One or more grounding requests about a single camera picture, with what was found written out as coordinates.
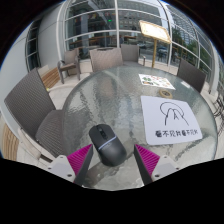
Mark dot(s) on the black computer mouse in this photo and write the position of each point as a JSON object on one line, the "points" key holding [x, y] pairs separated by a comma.
{"points": [[108, 146]]}

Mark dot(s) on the laminated picture menu card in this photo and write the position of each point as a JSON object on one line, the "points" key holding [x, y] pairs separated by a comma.
{"points": [[156, 81]]}

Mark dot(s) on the white printed mouse pad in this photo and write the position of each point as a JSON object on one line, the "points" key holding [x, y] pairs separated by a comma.
{"points": [[168, 120]]}

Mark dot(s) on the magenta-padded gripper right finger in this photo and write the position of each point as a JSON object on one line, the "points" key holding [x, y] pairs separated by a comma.
{"points": [[147, 159]]}

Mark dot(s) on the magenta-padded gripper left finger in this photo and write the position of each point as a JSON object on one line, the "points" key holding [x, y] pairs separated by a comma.
{"points": [[79, 160]]}

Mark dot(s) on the gold-framed menu stand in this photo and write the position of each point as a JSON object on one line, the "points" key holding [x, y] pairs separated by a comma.
{"points": [[155, 30]]}

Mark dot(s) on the grey wicker armchair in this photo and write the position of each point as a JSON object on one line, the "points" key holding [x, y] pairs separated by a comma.
{"points": [[70, 61], [28, 103], [130, 53], [106, 59], [191, 76]]}

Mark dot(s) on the small white card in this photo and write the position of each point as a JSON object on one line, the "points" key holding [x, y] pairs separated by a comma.
{"points": [[186, 84]]}

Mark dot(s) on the black metal chairs group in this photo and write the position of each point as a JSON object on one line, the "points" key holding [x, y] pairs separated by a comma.
{"points": [[220, 105]]}

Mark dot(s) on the tan tape roll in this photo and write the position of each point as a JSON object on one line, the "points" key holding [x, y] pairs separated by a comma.
{"points": [[165, 93]]}

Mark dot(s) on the wooden slat bench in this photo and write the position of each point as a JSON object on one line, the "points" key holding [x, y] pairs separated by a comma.
{"points": [[10, 143], [50, 77]]}

